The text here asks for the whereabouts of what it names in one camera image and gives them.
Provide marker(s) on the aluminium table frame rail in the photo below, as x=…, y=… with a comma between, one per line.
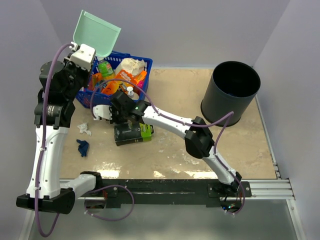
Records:
x=259, y=189

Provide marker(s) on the colourful snack packet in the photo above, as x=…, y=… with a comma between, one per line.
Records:
x=95, y=80

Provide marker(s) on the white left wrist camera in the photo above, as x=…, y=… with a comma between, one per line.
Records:
x=83, y=55

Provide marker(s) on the white paper scrap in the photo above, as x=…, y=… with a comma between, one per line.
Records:
x=84, y=129

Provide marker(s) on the green drink bottle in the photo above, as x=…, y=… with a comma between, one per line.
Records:
x=106, y=70

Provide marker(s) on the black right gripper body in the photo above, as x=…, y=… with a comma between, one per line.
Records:
x=118, y=116

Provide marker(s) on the teal plastic dustpan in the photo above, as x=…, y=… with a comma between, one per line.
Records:
x=96, y=33

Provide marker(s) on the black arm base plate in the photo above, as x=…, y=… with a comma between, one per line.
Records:
x=206, y=192

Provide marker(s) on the orange sponge package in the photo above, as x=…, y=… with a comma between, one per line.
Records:
x=140, y=78

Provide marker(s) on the green black razor box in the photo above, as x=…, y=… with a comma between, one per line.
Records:
x=130, y=133

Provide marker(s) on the blue plastic shopping basket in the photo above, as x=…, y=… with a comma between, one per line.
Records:
x=86, y=95

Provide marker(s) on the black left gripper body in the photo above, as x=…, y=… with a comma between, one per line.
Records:
x=79, y=76

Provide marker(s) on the dark blue paper scrap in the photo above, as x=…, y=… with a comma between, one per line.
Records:
x=83, y=147

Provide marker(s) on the beige pump soap bottle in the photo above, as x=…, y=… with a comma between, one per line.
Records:
x=130, y=92

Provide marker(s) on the orange razor package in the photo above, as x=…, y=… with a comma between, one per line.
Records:
x=122, y=81

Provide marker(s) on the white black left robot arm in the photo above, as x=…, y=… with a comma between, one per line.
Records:
x=44, y=192

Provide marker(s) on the dark round trash bin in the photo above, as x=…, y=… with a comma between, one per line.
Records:
x=231, y=88

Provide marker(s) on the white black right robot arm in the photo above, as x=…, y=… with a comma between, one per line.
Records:
x=198, y=138

